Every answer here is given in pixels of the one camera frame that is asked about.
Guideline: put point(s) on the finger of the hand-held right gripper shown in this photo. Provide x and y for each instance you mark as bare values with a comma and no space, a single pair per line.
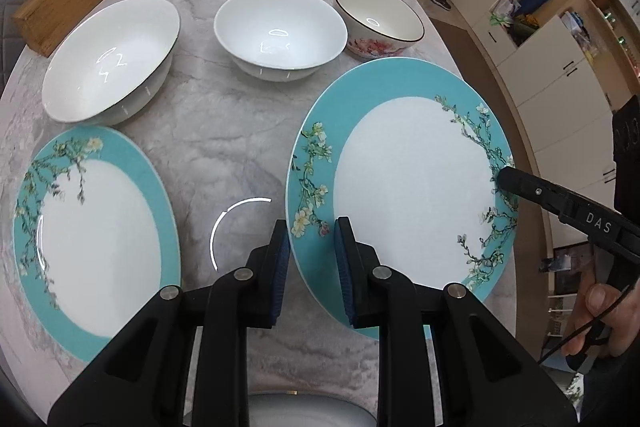
530,189

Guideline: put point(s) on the small teal floral plate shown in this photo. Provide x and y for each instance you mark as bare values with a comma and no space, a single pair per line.
95,247

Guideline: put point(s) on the pink floral bowl dark rim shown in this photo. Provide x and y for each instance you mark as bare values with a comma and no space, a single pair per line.
380,14

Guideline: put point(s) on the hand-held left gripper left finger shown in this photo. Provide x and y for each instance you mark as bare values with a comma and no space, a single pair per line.
280,267

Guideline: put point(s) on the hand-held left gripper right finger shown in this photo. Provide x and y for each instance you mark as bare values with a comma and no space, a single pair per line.
345,267

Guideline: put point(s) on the person's right hand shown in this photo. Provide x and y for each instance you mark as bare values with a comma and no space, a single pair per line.
592,302

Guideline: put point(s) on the grey quilted chair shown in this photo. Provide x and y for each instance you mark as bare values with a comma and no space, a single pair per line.
10,7

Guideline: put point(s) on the large white bowl dark rim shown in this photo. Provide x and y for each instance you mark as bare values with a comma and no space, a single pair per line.
110,57

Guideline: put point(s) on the plain white bowl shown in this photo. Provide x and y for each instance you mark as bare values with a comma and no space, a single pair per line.
280,27

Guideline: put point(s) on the large teal floral plate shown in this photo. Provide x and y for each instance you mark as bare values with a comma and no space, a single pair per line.
410,187

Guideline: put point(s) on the cream wall cabinet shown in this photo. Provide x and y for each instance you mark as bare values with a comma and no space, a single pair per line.
550,72

